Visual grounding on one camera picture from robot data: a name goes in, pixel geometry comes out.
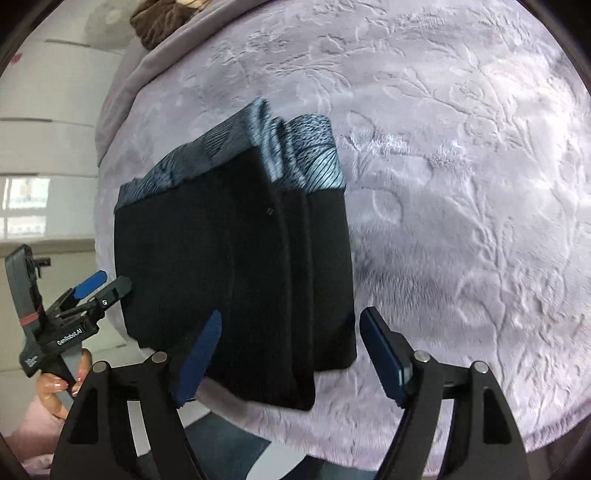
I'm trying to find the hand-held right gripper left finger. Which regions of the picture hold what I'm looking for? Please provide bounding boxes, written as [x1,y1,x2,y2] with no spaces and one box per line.
[52,309,223,480]

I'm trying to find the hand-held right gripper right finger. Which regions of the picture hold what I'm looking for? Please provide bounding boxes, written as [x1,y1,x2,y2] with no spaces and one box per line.
[359,307,529,480]

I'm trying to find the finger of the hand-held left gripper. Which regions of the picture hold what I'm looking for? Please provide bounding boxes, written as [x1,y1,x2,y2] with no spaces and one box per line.
[58,271,108,308]
[91,276,134,311]

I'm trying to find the black pants with grey waistband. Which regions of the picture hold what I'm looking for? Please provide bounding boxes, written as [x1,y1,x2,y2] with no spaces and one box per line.
[113,97,359,411]

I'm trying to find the person's left forearm pink sleeve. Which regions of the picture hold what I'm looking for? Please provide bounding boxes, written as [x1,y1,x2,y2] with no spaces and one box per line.
[0,392,63,477]

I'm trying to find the person's left hand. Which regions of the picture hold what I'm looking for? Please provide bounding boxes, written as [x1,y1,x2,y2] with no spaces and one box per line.
[36,348,93,421]

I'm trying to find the lavender embossed blanket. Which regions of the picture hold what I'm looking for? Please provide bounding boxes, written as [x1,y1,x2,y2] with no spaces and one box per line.
[95,0,591,477]

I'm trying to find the brown plush cushion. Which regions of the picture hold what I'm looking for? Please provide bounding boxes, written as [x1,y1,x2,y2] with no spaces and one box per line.
[129,0,219,49]

